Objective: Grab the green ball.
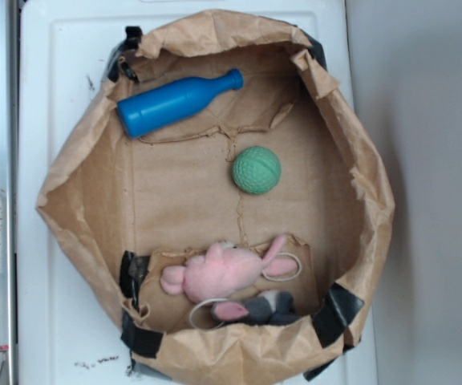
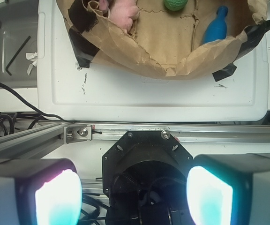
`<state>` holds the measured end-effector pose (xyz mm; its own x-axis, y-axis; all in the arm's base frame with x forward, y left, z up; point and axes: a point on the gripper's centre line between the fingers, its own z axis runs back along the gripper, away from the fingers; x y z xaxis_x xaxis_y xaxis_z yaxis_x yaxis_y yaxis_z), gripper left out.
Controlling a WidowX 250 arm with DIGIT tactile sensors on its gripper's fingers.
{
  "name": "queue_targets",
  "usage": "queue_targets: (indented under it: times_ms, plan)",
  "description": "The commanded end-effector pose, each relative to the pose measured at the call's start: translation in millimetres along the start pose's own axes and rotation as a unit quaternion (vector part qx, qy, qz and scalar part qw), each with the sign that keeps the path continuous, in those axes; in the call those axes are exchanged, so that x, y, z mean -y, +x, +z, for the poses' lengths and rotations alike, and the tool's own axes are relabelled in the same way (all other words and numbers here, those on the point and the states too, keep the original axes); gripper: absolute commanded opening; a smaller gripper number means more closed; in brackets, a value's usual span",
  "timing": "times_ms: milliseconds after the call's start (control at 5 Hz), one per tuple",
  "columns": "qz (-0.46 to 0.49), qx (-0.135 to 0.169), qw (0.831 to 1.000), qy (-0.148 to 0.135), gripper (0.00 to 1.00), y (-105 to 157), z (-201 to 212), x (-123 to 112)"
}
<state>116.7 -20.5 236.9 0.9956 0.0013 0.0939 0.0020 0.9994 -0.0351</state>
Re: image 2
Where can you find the white crumpled paper scrap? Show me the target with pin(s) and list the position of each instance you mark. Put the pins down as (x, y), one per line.
(32, 57)

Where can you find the aluminium extrusion rail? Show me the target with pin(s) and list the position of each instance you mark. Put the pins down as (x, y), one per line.
(40, 141)

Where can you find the pink plush toy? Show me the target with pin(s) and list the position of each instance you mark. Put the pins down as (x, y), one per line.
(122, 12)

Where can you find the brown paper bag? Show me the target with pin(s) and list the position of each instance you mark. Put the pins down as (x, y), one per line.
(165, 44)

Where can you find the black tape piece bottom right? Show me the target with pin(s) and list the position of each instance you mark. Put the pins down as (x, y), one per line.
(224, 73)

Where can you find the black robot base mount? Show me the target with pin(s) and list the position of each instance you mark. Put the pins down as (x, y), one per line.
(146, 184)

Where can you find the black hex key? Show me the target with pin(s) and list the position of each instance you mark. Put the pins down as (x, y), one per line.
(15, 55)

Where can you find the black tape strip left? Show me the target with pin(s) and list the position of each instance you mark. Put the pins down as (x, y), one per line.
(84, 50)

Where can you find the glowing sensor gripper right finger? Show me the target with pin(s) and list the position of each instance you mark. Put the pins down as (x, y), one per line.
(229, 189)

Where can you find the grey plastic tray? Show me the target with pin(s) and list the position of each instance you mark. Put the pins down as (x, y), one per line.
(19, 19)

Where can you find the blue plastic bottle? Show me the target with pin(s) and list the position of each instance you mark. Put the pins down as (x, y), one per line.
(217, 29)

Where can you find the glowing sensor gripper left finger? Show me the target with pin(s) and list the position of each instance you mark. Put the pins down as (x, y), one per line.
(39, 192)

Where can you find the white plastic bin lid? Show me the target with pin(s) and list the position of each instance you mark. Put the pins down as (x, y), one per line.
(104, 93)

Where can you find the green crocheted ball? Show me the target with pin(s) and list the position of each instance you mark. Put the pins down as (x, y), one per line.
(175, 5)

